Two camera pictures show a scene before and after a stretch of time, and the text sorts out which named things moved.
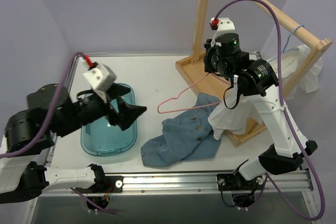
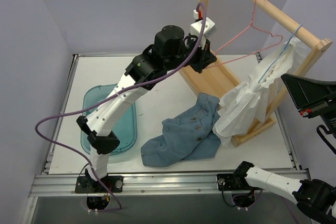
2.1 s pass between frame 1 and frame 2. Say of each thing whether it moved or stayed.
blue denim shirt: stayed
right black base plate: stayed
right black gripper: moved
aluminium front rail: stayed
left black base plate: stayed
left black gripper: moved
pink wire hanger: moved
